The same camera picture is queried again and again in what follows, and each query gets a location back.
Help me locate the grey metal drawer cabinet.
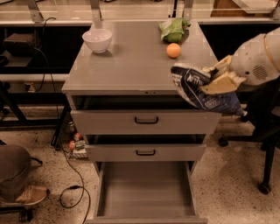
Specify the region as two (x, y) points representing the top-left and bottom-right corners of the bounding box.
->
(61, 19), (235, 224)

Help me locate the dark box on shelf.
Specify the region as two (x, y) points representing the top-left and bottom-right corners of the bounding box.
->
(3, 33), (36, 57)

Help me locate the blue chip bag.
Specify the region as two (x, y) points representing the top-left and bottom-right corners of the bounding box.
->
(171, 63), (244, 116)

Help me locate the white ceramic bowl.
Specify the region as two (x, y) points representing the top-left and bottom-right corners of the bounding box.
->
(82, 29), (113, 53)

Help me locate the wire basket with items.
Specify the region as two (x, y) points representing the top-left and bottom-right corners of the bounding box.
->
(58, 113), (88, 159)

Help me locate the bottom grey open drawer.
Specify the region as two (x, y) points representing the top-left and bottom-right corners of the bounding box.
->
(86, 161), (207, 224)

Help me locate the orange fruit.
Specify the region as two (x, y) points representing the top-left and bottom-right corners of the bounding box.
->
(166, 43), (181, 58)

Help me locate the top grey drawer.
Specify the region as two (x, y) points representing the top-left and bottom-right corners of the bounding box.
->
(71, 109), (221, 135)

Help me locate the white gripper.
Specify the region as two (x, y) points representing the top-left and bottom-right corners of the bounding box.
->
(200, 33), (280, 95)

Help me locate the black office chair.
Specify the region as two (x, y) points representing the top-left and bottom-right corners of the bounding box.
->
(218, 78), (280, 194)

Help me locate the tan sneaker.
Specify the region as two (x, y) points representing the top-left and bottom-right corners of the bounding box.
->
(0, 185), (49, 206)

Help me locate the middle grey drawer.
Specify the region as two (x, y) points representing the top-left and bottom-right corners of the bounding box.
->
(86, 144), (206, 162)

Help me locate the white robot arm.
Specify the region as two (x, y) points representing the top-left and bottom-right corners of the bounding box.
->
(199, 28), (280, 95)

